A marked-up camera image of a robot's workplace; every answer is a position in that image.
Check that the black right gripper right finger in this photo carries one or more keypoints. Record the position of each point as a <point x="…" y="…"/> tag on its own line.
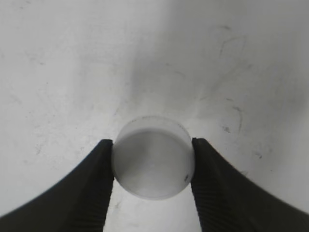
<point x="227" y="201"/>

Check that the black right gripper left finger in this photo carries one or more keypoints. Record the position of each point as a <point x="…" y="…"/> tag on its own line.
<point x="77" y="203"/>

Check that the white round bottle cap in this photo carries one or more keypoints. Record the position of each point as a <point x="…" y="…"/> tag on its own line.
<point x="153" y="157"/>

